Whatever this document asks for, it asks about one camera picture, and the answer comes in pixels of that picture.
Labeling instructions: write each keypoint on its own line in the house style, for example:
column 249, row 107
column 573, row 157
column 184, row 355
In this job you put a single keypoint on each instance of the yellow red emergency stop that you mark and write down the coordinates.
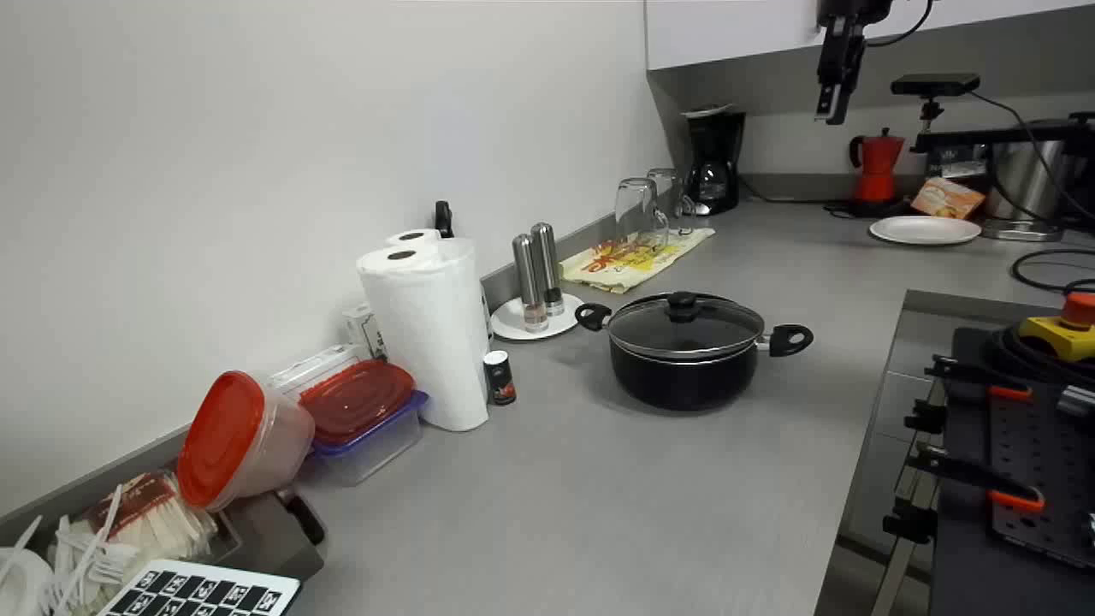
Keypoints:
column 1065, row 326

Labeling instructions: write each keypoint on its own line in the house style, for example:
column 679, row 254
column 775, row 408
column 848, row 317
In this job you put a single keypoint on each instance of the small black-capped spice jar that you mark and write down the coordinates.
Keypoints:
column 497, row 379

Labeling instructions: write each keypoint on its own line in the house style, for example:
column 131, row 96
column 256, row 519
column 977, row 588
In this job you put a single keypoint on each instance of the spray bottle black trigger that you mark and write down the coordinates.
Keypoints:
column 441, row 216

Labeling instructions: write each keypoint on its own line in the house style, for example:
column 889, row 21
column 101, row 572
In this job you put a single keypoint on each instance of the metal tray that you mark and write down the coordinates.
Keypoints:
column 268, row 531

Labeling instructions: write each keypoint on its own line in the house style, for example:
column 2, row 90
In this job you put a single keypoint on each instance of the rectangular container red lid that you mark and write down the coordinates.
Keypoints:
column 359, row 401

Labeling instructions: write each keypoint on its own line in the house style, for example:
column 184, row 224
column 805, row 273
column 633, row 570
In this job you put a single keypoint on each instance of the glass pot lid black knob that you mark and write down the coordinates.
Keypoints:
column 682, row 325

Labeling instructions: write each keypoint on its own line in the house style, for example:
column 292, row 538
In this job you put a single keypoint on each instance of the yellow printed kitchen towel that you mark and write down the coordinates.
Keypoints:
column 633, row 260

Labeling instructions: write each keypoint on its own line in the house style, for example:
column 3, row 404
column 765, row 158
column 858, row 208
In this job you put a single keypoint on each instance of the small white saucer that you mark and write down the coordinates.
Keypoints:
column 514, row 326

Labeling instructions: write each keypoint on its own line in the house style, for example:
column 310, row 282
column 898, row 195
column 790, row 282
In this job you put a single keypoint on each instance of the white dinner plate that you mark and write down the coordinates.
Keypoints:
column 926, row 230

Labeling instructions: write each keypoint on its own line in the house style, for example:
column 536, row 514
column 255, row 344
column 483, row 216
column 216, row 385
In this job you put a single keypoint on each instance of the clear drinking glass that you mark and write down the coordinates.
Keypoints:
column 661, row 195
column 631, row 201

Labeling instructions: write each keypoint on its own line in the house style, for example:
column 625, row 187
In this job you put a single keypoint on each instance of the black cooking pot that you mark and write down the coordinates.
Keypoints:
column 682, row 379

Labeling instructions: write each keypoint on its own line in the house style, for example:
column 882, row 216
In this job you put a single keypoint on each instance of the white plastic cutlery bundle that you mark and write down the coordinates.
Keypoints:
column 44, row 570

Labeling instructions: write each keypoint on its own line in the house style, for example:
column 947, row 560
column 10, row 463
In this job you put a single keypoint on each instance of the red moka pot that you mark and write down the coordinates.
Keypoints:
column 876, row 171

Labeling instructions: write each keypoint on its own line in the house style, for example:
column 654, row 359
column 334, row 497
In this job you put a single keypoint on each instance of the bag of brown packets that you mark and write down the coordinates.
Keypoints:
column 149, row 514

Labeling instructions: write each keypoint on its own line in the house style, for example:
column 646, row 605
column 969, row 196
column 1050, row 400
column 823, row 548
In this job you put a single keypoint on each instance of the orange snack packet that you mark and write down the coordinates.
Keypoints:
column 946, row 201

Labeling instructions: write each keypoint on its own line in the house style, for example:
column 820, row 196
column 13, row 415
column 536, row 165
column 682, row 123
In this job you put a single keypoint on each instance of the black camera on stand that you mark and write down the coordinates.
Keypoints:
column 936, row 84

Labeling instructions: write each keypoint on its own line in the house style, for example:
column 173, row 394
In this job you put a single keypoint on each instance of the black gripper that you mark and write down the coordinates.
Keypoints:
column 844, row 52

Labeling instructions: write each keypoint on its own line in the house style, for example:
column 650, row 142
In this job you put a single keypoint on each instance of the white paper towel roll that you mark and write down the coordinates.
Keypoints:
column 410, row 239
column 430, row 344

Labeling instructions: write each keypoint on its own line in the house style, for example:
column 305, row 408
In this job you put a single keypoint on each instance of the black coffee maker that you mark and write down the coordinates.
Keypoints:
column 714, row 158

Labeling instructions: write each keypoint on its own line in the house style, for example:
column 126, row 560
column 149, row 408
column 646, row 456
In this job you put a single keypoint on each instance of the black perforated board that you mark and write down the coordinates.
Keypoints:
column 1043, row 456

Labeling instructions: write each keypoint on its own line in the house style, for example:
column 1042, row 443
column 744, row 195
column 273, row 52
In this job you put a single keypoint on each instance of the round container orange lid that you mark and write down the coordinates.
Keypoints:
column 235, row 440

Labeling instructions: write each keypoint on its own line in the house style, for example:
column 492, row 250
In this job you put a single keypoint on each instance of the steel spice grinder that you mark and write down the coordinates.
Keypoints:
column 549, row 264
column 529, row 280

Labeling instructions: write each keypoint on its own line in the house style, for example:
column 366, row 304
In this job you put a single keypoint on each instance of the black white calibration board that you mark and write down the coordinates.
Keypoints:
column 198, row 592

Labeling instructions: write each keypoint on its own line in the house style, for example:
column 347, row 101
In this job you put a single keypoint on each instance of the steel kettle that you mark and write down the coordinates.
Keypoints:
column 1032, row 175

